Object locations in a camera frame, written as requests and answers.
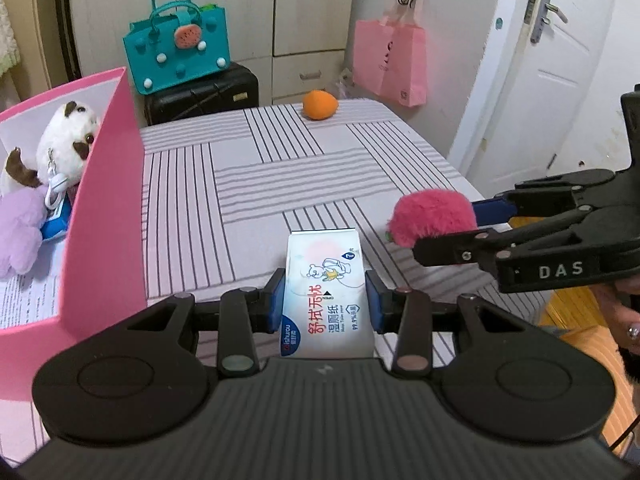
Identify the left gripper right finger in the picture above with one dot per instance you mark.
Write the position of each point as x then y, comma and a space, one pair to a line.
412, 316

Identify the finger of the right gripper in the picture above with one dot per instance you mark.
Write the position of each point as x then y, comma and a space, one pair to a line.
459, 248
494, 211

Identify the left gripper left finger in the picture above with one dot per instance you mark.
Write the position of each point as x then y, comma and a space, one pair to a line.
236, 317

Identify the pink fluffy pompom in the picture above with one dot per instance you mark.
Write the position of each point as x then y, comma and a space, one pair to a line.
428, 214

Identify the white tissue pack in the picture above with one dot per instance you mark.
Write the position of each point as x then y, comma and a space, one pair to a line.
325, 312

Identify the orange egg sponge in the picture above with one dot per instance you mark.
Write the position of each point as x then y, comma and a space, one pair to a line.
319, 105

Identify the blue wet wipes pack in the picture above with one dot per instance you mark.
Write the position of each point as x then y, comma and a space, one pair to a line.
58, 221

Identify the purple plush toy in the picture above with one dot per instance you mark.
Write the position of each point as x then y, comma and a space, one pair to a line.
22, 217

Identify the white brown plush dog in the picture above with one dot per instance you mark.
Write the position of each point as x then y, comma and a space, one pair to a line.
59, 161

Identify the person right hand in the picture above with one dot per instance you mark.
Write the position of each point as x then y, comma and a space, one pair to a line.
623, 322

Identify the striped tablecloth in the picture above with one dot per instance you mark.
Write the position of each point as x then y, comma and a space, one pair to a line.
207, 204

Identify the pink storage box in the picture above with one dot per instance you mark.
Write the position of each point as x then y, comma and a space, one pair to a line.
90, 272

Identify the pink tote bag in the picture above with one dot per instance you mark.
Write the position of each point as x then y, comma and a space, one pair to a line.
389, 54

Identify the white door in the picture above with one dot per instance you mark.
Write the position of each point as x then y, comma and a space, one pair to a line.
525, 102

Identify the black suitcase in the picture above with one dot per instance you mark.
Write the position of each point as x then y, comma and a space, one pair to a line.
233, 89

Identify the beige wooden wardrobe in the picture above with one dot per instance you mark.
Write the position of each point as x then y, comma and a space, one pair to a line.
291, 46

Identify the teal felt handbag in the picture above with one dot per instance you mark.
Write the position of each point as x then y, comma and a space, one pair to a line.
178, 42

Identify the silver door handle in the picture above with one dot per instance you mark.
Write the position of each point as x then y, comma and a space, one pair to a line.
542, 20

